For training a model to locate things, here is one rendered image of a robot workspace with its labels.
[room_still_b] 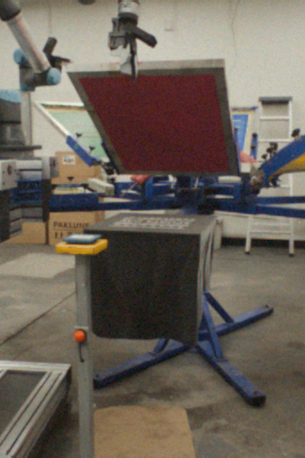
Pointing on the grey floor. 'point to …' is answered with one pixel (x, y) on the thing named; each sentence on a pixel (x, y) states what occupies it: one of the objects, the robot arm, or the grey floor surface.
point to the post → (87, 336)
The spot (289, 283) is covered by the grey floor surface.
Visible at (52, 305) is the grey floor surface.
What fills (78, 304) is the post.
